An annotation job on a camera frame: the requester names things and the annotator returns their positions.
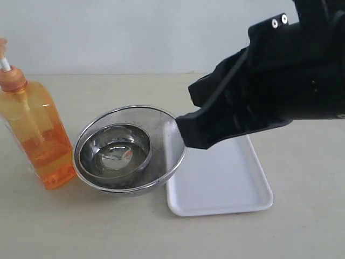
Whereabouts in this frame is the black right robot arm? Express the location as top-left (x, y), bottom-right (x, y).
top-left (176, 1), bottom-right (344, 149)

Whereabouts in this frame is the steel mesh colander bowl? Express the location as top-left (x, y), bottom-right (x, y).
top-left (72, 105), bottom-right (187, 197)

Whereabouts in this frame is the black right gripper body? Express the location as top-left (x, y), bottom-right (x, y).
top-left (223, 12), bottom-right (344, 127)

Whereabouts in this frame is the white foam tray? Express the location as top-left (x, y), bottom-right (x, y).
top-left (167, 135), bottom-right (273, 217)

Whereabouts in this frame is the small stainless steel bowl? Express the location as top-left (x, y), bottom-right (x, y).
top-left (78, 124), bottom-right (152, 182)

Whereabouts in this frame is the orange pump soap bottle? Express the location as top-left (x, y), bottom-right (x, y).
top-left (1, 38), bottom-right (75, 189)

